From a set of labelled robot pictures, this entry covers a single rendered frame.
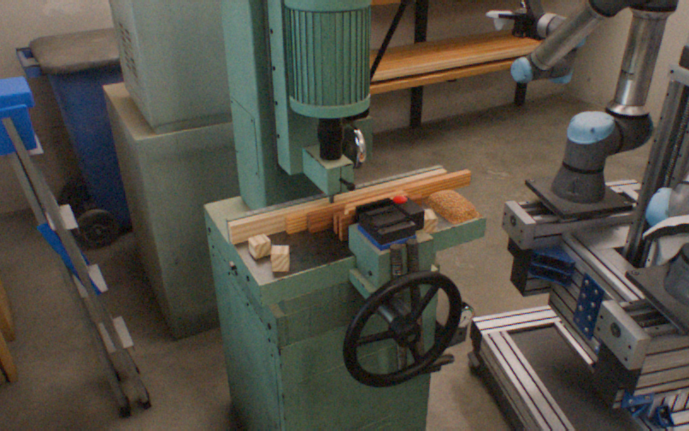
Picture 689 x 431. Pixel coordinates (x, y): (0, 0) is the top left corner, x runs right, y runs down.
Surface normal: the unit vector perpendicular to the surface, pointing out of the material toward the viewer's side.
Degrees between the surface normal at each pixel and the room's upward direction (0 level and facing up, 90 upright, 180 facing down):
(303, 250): 0
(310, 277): 90
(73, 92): 95
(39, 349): 0
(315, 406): 90
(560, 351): 0
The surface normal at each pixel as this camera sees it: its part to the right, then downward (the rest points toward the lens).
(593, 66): -0.88, 0.24
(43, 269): 0.00, -0.87
